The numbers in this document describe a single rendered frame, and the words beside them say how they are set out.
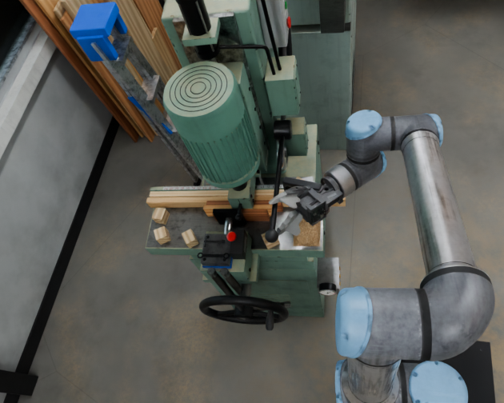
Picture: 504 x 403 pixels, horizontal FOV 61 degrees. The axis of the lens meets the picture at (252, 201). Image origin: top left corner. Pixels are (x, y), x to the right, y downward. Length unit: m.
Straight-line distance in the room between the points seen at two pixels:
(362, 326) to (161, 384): 1.71
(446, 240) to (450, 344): 0.20
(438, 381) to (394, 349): 0.57
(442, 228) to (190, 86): 0.61
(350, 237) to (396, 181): 0.42
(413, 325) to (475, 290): 0.12
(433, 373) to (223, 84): 0.92
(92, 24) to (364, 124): 1.19
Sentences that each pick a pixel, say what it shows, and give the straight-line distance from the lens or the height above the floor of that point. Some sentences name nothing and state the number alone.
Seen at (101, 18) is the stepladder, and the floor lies 1.16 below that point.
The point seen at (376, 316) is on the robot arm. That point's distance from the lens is 0.73.
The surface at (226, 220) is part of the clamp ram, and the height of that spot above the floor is 0.96.
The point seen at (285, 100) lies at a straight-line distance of 1.26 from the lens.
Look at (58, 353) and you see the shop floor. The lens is 2.64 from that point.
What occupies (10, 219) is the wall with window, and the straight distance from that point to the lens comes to 2.42.
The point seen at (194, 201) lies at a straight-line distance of 1.46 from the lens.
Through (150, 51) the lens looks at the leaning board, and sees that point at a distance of 2.86.
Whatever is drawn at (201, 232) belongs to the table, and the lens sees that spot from 1.45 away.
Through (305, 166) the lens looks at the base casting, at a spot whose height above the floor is 0.80.
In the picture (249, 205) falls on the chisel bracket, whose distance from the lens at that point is 1.34.
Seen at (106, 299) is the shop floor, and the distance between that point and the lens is 2.57.
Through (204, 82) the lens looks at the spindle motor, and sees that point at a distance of 1.00.
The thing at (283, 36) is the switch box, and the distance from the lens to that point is 1.23.
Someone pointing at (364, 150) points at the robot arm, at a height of 1.19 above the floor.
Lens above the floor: 2.15
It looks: 60 degrees down
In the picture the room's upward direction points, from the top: 22 degrees counter-clockwise
